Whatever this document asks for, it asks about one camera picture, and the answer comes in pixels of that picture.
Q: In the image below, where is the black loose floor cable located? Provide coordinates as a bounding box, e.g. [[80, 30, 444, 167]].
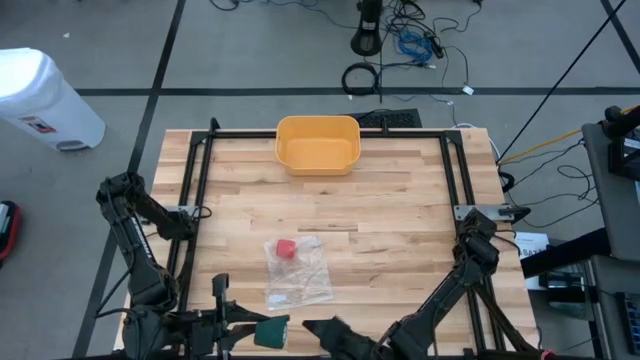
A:
[[504, 139, 601, 231]]

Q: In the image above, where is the grey metal base plate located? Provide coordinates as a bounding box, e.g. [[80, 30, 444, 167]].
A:
[[162, 204, 199, 217], [452, 203, 516, 221]]

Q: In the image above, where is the black cable connector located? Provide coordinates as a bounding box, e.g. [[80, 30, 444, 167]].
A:
[[497, 204, 532, 224]]

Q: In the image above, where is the red elastic bandage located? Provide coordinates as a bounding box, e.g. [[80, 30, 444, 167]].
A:
[[275, 238, 298, 261]]

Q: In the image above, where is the black floor cable tangle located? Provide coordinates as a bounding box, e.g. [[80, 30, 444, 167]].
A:
[[382, 0, 484, 96]]

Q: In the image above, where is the yellow plastic bin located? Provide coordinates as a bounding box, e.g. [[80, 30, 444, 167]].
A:
[[274, 115, 362, 177]]

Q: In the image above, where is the black stand base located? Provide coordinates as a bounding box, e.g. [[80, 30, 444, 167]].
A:
[[349, 0, 385, 57]]

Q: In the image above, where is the yellow floor cable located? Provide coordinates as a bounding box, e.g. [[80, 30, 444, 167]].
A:
[[497, 104, 640, 166]]

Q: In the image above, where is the clear plastic zip bag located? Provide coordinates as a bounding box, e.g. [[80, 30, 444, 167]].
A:
[[263, 235, 335, 312]]

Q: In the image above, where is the grey cabinet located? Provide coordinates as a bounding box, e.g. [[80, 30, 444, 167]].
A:
[[589, 254, 640, 360]]

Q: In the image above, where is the white printed paper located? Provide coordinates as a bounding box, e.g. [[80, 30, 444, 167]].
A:
[[514, 231, 550, 291]]

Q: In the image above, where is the black coiled cable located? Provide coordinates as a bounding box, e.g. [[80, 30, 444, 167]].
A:
[[341, 61, 382, 97]]

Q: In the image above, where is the black metal table frame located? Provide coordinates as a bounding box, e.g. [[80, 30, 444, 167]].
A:
[[119, 117, 539, 360]]

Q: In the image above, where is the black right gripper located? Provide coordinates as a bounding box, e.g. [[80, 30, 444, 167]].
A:
[[301, 318, 386, 360]]

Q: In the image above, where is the red and black case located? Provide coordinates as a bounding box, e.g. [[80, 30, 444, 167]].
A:
[[0, 199, 22, 264]]

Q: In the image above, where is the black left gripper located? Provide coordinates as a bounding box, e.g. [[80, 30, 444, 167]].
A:
[[189, 272, 274, 360]]

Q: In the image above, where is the white plastic trash can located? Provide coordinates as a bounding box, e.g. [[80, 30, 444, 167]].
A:
[[0, 47, 107, 152]]

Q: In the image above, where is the black taut cable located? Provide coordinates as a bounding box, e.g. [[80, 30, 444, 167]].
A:
[[497, 0, 629, 164]]

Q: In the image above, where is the grey desk top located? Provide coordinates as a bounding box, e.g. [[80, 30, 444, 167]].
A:
[[582, 122, 640, 261]]

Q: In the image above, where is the blue coiled cable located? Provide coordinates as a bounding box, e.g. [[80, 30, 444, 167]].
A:
[[397, 30, 435, 64]]

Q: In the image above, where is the dark green elastic bandage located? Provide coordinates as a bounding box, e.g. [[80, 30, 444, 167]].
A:
[[253, 313, 291, 350]]

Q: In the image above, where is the black backlit keyboard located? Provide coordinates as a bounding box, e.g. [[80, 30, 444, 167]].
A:
[[616, 292, 640, 354]]

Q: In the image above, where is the black flat bar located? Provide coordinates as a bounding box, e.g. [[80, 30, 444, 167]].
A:
[[519, 227, 612, 279]]

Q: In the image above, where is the black desk equipment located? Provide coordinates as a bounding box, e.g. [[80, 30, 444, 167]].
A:
[[602, 104, 640, 181]]

